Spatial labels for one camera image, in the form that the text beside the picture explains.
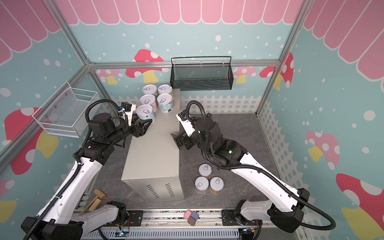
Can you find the pink blue grey erasers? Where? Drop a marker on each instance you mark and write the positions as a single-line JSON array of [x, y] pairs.
[[192, 217]]

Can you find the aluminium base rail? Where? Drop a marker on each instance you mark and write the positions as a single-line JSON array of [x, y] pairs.
[[166, 224]]

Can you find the pink label can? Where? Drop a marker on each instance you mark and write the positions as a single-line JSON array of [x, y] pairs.
[[205, 170], [201, 185], [149, 100]]

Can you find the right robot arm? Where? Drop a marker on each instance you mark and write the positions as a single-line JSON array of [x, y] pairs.
[[287, 207]]

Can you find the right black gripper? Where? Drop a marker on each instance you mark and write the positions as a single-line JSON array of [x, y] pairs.
[[182, 140]]

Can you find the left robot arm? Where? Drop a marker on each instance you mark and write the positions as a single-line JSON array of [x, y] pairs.
[[108, 127]]

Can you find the teal label can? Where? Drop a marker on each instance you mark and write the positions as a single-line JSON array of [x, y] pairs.
[[150, 90], [146, 112]]

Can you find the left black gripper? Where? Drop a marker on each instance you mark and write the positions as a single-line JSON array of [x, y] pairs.
[[141, 131]]

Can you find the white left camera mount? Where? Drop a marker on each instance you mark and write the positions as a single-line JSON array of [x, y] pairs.
[[128, 110]]

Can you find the white wire wall basket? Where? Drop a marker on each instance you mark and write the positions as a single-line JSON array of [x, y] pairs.
[[63, 114]]

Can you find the green label can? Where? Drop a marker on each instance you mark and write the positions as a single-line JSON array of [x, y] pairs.
[[165, 89]]

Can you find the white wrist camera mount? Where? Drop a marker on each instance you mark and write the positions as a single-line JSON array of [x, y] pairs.
[[186, 124]]

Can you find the wooden block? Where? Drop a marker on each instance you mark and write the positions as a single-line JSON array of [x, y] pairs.
[[93, 205]]

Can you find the orange label can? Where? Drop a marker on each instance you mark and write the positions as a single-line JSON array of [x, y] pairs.
[[216, 185]]

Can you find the grey metal cabinet counter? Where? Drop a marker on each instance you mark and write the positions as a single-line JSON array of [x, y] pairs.
[[154, 167]]

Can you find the black mesh wall basket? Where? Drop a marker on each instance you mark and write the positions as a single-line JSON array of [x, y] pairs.
[[202, 73]]

